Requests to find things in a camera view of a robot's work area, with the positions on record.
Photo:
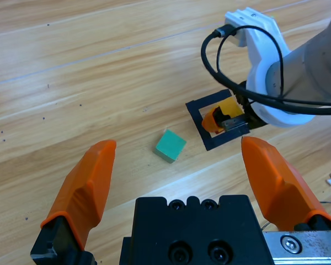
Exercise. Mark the yellow cube block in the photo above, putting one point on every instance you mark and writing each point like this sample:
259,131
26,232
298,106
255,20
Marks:
231,107

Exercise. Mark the black tape square outline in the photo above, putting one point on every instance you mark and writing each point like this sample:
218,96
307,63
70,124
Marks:
196,116

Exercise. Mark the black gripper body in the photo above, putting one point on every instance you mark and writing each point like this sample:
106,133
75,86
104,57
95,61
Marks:
252,120

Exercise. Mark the green cube block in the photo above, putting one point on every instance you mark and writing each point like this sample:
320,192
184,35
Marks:
171,145

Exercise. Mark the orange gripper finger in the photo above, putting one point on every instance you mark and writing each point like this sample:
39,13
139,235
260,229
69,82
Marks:
209,122
85,187
278,187

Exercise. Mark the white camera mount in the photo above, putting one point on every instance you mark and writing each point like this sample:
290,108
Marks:
264,47

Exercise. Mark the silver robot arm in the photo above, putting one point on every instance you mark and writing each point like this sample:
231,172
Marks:
314,63

